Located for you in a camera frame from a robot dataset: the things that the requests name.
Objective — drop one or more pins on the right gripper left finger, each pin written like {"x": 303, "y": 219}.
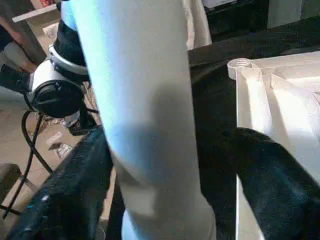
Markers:
{"x": 70, "y": 195}

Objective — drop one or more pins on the person in dark shirt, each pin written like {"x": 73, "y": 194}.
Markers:
{"x": 15, "y": 47}

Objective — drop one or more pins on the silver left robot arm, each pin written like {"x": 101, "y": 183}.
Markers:
{"x": 47, "y": 75}

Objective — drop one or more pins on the black table mat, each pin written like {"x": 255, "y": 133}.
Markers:
{"x": 212, "y": 112}

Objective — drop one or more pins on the white plastic table leg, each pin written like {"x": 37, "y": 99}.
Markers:
{"x": 145, "y": 100}

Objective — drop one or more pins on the white plastic table top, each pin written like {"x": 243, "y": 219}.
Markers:
{"x": 287, "y": 105}

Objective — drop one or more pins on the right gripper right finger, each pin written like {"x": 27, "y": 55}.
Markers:
{"x": 277, "y": 190}

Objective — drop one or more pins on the grey curtain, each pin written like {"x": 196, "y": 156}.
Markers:
{"x": 197, "y": 25}

